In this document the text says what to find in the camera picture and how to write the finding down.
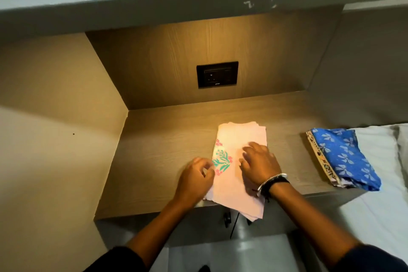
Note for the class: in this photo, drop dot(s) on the person's right hand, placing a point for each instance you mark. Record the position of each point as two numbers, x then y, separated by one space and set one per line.
263 166

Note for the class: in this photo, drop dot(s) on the person's left hand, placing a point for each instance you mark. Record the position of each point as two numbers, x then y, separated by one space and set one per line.
191 185

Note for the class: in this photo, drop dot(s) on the person's left thumb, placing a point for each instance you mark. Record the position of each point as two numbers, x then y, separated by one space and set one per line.
210 175

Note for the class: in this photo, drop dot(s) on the person's right thumb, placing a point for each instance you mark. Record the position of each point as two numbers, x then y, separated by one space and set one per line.
244 166

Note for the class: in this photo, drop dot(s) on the pink cloth with flowers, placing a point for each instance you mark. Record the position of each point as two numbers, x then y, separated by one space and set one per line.
242 134

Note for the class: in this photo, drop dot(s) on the person's left forearm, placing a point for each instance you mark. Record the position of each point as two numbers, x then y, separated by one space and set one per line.
159 232

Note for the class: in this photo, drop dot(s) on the person's right forearm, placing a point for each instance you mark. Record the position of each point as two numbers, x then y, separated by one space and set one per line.
314 224

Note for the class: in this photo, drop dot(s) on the black cabinet knob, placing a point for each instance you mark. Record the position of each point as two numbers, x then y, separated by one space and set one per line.
227 219

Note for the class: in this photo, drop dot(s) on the blue floral folded cloth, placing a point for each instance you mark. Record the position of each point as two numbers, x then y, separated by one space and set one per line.
346 157

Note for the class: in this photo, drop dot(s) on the dark left sleeve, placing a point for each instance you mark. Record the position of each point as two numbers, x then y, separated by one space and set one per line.
118 260

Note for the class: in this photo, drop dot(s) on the dark sleeve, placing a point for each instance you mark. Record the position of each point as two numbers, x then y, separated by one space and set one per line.
118 260
373 259

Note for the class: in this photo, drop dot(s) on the white bed sheet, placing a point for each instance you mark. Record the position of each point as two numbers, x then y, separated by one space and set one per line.
379 217

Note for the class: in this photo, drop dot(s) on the dark right sleeve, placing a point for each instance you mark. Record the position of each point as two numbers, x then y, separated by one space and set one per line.
373 259

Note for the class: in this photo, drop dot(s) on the white pillow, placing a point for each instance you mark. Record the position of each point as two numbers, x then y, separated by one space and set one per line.
403 150

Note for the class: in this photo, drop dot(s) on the black wall socket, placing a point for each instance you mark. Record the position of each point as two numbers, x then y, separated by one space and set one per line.
217 74

